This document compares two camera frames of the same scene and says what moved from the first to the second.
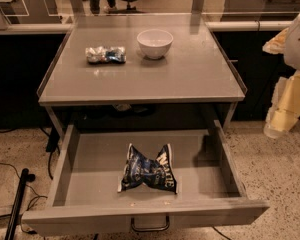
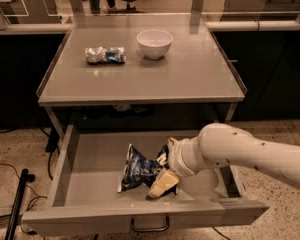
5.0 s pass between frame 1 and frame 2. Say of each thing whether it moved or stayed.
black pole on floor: stayed
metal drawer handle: stayed
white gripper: moved
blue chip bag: stayed
